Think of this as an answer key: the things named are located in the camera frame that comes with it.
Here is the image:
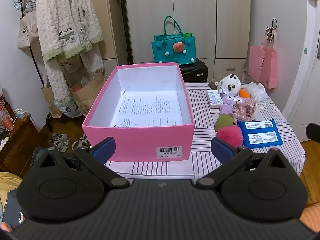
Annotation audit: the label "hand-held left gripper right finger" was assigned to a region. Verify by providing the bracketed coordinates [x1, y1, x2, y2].
[196, 137, 288, 190]

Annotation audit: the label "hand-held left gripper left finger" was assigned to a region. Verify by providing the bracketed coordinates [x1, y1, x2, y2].
[31, 137, 130, 188]

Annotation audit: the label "pink fluffy pompom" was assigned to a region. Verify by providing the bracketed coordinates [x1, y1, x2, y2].
[217, 125, 244, 147]

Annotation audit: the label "green makeup puff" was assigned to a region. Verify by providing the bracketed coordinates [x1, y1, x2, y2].
[215, 114, 237, 132]

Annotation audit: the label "pink cardboard box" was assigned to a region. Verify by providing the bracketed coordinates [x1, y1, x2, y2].
[82, 63, 195, 162]

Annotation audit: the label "blue wet wipes packet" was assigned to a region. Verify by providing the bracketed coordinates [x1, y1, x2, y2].
[237, 119, 284, 148]

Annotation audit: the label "purple plush toy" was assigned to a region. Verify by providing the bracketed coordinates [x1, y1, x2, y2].
[219, 94, 244, 117]

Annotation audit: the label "pink floral scrunchie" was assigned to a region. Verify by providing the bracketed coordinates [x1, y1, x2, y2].
[232, 98, 257, 123]

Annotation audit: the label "small white tissue packet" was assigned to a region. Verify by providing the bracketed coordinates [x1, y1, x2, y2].
[206, 90, 224, 109]

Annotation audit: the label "white cow plush toy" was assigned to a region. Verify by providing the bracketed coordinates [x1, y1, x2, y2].
[209, 74, 242, 95]

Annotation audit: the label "white mesh bath sponge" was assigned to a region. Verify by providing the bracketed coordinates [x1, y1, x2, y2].
[246, 82, 268, 108]

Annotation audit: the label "grey sandal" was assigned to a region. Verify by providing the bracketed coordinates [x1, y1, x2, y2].
[49, 132, 69, 153]
[71, 134, 90, 151]

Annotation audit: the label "white door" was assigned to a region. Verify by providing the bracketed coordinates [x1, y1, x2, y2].
[282, 0, 320, 128]

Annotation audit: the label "brown paper bag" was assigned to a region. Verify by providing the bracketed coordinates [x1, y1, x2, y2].
[70, 72, 105, 117]
[41, 85, 63, 118]

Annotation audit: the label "printed paper sheet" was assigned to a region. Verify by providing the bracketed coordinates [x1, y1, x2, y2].
[109, 88, 184, 128]

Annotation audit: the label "wooden side table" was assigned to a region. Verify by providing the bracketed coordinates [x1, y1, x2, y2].
[0, 114, 40, 178]

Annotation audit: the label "black suitcase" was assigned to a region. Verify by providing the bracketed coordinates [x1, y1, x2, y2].
[179, 58, 209, 82]

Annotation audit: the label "pink paper bag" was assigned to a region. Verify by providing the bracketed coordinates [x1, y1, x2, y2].
[247, 29, 278, 89]

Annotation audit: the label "orange striped cloth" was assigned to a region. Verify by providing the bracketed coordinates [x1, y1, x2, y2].
[299, 201, 320, 233]

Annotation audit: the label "teal felt handbag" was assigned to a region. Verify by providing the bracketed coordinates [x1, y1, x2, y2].
[151, 16, 197, 64]

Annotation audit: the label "black clothes rack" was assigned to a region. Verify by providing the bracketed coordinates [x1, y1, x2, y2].
[20, 0, 54, 133]

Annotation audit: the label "beige tall cabinet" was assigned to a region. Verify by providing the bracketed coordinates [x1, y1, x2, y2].
[84, 0, 121, 68]

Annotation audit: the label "beige wardrobe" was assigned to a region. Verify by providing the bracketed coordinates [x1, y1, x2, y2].
[119, 0, 252, 82]

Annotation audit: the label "fluffy white pajama set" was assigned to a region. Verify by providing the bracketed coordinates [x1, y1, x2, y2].
[36, 0, 105, 108]

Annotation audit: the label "beige canvas tote bag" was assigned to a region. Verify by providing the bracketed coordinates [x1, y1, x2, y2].
[17, 0, 39, 49]

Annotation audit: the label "black hair ties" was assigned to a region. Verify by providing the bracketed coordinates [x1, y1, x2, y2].
[266, 18, 278, 41]

